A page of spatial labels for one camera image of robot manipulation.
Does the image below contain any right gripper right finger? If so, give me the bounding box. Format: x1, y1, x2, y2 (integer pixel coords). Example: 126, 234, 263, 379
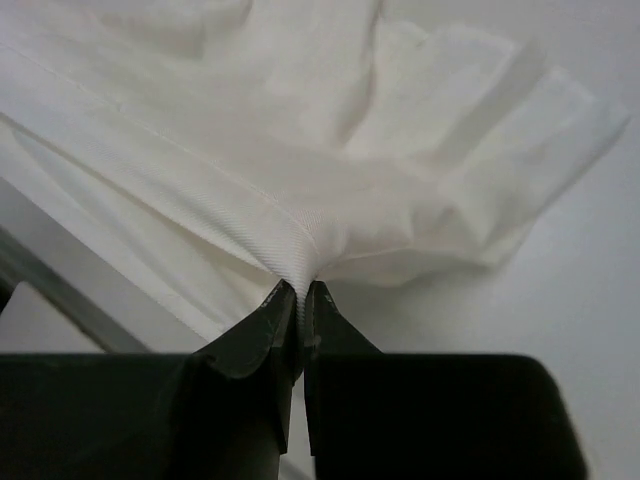
304, 282, 588, 479

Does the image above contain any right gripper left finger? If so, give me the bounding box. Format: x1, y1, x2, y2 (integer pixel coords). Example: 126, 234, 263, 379
1, 282, 299, 479

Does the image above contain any white pleated skirt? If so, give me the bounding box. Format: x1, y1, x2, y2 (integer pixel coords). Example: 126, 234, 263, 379
1, 1, 627, 339

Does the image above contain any aluminium front rail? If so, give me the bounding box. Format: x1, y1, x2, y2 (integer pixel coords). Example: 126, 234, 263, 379
1, 228, 150, 354

